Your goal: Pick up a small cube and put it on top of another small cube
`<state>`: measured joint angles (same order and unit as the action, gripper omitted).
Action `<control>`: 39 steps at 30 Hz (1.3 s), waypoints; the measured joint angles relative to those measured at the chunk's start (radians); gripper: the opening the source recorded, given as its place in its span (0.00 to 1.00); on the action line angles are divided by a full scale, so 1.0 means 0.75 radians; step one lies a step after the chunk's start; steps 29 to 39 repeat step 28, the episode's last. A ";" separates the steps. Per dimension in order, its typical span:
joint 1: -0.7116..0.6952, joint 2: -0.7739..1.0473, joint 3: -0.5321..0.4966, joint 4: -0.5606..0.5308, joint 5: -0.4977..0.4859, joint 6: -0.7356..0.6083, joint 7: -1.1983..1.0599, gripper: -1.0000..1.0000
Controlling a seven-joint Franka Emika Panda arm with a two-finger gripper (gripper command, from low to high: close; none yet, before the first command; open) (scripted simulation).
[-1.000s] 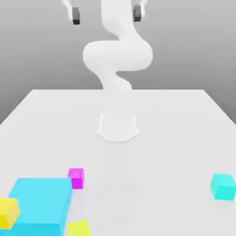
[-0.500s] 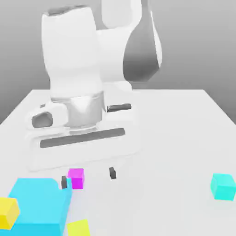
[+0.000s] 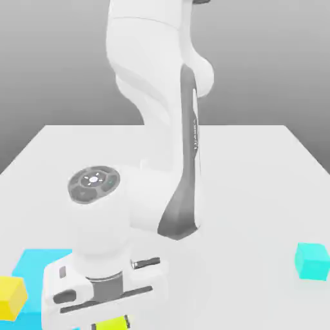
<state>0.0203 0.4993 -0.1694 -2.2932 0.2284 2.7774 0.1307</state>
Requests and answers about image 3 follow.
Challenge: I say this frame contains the small turquoise cube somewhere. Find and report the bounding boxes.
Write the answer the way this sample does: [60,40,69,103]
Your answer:
[294,242,330,282]

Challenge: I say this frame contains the small yellow cube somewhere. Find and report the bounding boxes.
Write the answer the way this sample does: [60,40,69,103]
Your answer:
[0,275,29,322]

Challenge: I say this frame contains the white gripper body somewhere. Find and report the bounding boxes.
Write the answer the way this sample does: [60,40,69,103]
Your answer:
[41,269,170,330]

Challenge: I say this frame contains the large blue box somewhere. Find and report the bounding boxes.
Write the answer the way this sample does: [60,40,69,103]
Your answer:
[0,247,81,330]

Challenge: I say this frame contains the small lime cube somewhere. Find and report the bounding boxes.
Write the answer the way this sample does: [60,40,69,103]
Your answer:
[95,316,128,330]

